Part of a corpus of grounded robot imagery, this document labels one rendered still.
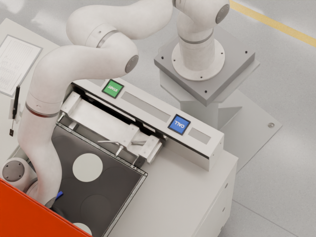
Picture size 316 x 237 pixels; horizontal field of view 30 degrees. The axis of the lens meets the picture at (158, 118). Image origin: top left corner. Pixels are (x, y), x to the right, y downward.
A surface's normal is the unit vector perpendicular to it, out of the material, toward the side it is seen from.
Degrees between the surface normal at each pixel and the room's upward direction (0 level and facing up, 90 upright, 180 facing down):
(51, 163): 56
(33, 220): 0
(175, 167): 0
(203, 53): 87
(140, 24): 48
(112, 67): 67
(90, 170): 1
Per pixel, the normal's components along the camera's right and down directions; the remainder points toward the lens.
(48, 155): 0.78, -0.19
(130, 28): -0.02, 0.62
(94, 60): 0.19, 0.41
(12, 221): -0.07, -0.41
